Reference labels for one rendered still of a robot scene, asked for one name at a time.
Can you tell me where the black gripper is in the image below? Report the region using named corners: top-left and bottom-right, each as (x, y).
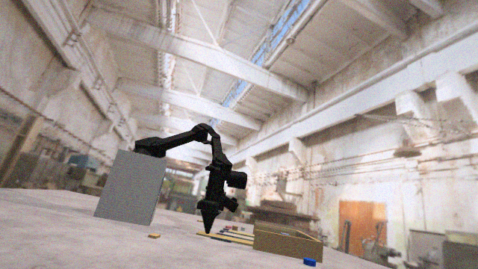
top-left (197, 184), bottom-right (224, 234)

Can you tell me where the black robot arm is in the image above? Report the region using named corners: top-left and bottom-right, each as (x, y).
top-left (132, 123), bottom-right (247, 212)

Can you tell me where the small blue block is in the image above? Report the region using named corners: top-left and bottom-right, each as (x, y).
top-left (303, 258), bottom-right (316, 267)

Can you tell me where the orange strip with green lines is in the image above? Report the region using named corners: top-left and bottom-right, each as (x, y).
top-left (196, 231), bottom-right (254, 246)

